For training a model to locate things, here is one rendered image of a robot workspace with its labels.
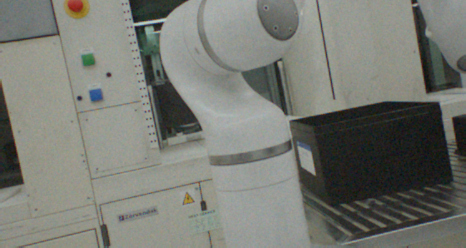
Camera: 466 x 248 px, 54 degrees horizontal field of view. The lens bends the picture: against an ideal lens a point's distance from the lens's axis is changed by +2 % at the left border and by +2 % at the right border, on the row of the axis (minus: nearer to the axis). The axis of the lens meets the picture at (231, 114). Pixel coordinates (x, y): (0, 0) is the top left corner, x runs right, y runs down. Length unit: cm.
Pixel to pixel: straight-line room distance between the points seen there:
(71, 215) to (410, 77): 109
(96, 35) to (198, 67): 74
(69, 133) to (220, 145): 79
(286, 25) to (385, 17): 97
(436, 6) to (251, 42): 60
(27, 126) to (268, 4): 94
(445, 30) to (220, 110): 60
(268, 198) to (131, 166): 79
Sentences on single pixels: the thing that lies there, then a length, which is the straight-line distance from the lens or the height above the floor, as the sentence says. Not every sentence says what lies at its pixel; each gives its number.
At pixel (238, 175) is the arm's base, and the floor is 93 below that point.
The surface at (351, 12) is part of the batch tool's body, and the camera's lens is 142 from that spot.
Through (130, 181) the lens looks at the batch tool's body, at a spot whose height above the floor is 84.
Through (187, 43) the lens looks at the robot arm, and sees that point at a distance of 62.
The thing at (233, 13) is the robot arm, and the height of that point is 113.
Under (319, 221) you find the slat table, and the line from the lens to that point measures 92.
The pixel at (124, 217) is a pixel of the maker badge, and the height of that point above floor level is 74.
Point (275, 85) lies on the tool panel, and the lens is 224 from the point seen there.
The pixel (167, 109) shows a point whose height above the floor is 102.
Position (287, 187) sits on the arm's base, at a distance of 61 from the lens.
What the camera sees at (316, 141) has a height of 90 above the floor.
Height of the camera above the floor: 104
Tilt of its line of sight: 3 degrees down
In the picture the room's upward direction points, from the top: 11 degrees counter-clockwise
